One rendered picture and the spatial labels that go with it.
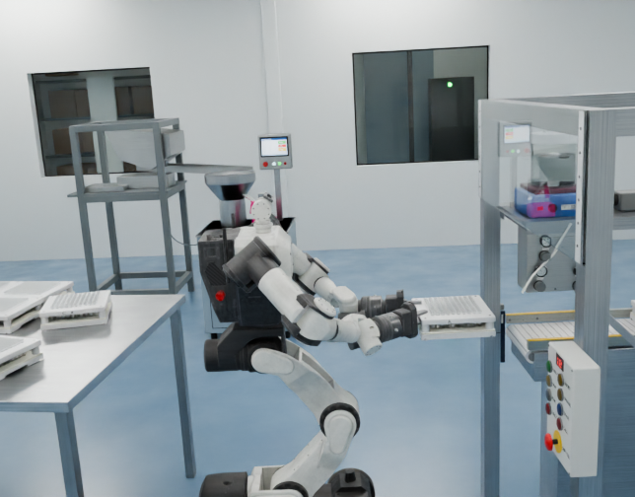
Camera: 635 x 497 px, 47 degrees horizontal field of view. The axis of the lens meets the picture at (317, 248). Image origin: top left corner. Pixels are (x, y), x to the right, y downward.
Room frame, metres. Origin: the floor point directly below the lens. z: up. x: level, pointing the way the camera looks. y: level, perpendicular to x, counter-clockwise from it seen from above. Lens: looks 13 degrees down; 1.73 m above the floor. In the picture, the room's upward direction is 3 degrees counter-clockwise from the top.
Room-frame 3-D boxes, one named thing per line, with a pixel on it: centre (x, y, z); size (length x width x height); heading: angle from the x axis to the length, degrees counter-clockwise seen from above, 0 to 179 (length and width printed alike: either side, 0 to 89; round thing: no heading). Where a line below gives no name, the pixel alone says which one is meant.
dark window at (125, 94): (7.81, 2.24, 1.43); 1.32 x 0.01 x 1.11; 85
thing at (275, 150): (5.23, 0.26, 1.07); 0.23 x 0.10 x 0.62; 85
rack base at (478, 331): (2.41, -0.45, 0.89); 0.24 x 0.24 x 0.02; 0
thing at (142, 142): (5.69, 1.20, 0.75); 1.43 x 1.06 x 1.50; 85
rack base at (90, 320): (2.81, 0.97, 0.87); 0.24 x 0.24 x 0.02; 10
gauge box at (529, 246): (2.28, -0.77, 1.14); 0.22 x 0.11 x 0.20; 90
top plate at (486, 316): (2.41, -0.45, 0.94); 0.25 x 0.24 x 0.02; 0
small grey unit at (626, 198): (2.36, -1.02, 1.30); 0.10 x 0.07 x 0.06; 90
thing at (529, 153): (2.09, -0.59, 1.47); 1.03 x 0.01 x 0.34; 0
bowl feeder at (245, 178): (5.16, 0.53, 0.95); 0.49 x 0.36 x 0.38; 85
